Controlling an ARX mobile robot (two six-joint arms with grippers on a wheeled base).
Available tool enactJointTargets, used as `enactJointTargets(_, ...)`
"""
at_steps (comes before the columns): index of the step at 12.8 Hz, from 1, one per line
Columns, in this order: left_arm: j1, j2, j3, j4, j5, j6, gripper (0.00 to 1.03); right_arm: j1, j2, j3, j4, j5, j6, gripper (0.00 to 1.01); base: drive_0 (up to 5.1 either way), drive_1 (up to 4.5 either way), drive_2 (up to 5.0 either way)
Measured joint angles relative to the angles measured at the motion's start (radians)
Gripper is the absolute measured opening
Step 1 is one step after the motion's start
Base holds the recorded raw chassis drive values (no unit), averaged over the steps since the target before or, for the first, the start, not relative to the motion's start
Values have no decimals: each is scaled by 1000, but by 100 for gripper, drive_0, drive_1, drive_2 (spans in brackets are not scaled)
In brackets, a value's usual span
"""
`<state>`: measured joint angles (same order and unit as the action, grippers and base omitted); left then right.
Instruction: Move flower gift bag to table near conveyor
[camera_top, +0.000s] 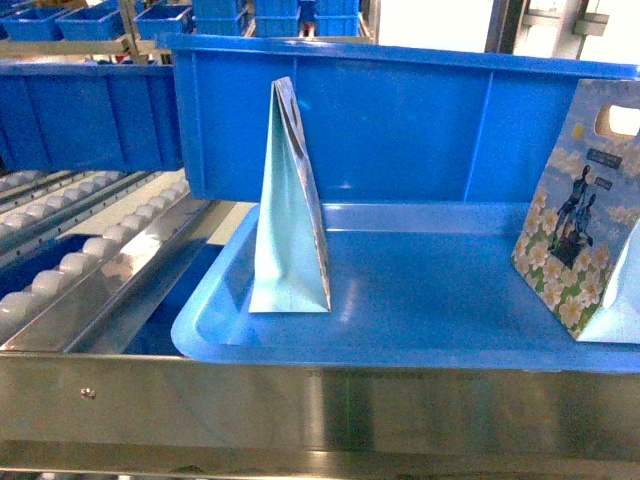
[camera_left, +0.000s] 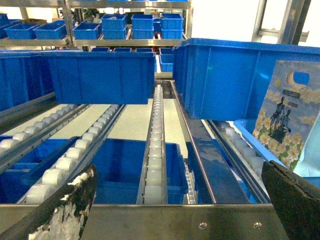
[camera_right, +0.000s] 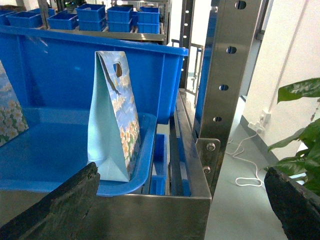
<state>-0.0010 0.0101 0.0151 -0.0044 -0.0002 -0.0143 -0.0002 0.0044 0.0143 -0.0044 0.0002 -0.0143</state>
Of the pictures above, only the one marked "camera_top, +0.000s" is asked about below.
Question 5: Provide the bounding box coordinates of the blue crate on left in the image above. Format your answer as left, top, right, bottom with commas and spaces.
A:
1, 63, 182, 172

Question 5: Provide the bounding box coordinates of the blue plastic tray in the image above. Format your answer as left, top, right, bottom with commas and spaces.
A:
171, 202, 639, 374

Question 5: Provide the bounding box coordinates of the flower gift bag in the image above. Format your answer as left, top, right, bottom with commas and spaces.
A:
511, 79, 639, 344
249, 77, 331, 313

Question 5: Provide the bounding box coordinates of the large blue plastic crate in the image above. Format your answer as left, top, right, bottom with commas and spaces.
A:
158, 34, 639, 203

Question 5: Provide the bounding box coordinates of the steel shelf front rail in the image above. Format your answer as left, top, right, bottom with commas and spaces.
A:
1, 353, 639, 479

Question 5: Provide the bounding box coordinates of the white roller conveyor track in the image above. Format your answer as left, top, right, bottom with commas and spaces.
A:
1, 179, 189, 351

